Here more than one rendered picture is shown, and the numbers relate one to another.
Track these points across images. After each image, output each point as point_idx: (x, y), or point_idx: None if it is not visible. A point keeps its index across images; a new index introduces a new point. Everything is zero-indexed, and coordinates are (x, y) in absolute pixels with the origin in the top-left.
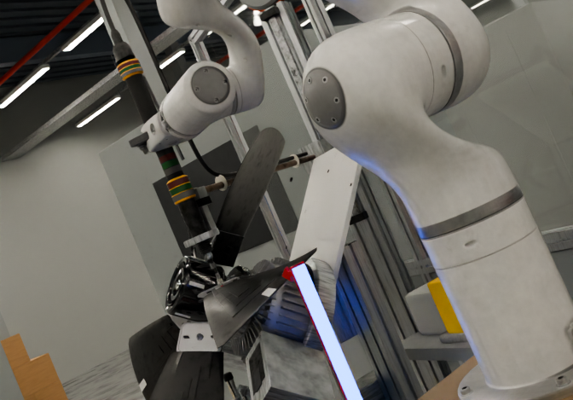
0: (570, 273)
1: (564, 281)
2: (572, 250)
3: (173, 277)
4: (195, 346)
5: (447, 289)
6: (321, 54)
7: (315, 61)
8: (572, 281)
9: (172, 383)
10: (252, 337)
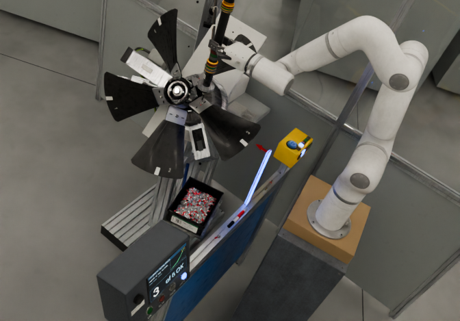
0: (280, 103)
1: (276, 103)
2: (289, 99)
3: (170, 81)
4: (174, 120)
5: (330, 207)
6: (369, 173)
7: (366, 174)
8: (279, 105)
9: (163, 135)
10: (192, 118)
